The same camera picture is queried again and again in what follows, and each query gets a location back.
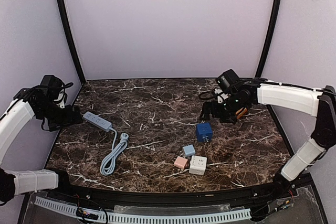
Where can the light blue charger plug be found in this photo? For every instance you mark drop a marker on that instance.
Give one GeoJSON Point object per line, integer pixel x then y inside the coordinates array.
{"type": "Point", "coordinates": [189, 150]}

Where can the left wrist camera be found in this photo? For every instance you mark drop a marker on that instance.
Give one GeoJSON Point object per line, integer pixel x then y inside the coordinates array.
{"type": "Point", "coordinates": [52, 82]}

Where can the black frame post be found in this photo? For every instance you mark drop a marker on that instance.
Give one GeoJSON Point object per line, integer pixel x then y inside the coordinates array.
{"type": "Point", "coordinates": [268, 37]}
{"type": "Point", "coordinates": [70, 40]}

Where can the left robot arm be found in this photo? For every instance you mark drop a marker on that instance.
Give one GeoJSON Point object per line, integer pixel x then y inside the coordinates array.
{"type": "Point", "coordinates": [24, 126]}

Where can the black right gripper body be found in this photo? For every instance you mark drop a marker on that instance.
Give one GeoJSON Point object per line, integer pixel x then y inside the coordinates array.
{"type": "Point", "coordinates": [227, 113]}

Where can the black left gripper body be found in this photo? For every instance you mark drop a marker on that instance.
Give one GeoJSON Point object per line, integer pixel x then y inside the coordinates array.
{"type": "Point", "coordinates": [57, 117]}

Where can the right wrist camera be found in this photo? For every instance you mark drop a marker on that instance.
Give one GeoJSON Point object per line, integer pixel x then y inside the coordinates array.
{"type": "Point", "coordinates": [227, 81]}

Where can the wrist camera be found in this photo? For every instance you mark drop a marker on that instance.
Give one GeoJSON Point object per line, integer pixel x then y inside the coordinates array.
{"type": "Point", "coordinates": [227, 81]}
{"type": "Point", "coordinates": [52, 82]}

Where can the black front table rail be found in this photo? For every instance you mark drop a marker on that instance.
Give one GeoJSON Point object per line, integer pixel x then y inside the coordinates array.
{"type": "Point", "coordinates": [248, 196]}

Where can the dark blue cube socket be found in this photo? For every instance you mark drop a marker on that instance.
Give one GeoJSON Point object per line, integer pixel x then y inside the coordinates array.
{"type": "Point", "coordinates": [204, 132]}

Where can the black right frame post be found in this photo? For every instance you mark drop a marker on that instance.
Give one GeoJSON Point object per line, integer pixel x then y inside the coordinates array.
{"type": "Point", "coordinates": [268, 37]}

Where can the black left frame post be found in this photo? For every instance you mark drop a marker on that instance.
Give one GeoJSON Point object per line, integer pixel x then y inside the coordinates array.
{"type": "Point", "coordinates": [70, 40]}

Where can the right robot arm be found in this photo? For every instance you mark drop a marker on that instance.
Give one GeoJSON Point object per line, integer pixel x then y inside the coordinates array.
{"type": "Point", "coordinates": [302, 111]}

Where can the light blue slotted cable duct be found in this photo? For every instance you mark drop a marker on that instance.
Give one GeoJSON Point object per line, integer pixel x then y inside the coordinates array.
{"type": "Point", "coordinates": [142, 215]}

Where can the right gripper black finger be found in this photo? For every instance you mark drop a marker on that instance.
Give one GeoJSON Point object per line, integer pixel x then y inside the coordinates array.
{"type": "Point", "coordinates": [208, 105]}
{"type": "Point", "coordinates": [205, 114]}

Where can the grey-blue power strip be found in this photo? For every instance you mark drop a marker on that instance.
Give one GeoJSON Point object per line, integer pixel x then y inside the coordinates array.
{"type": "Point", "coordinates": [97, 121]}

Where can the white cube socket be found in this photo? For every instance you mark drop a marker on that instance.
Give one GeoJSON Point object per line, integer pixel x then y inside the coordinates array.
{"type": "Point", "coordinates": [197, 165]}

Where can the pink charger plug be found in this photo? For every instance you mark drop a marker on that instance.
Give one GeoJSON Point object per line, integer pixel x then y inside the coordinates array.
{"type": "Point", "coordinates": [181, 162]}

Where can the orange power strip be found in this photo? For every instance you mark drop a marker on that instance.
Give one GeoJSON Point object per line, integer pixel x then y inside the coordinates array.
{"type": "Point", "coordinates": [241, 112]}

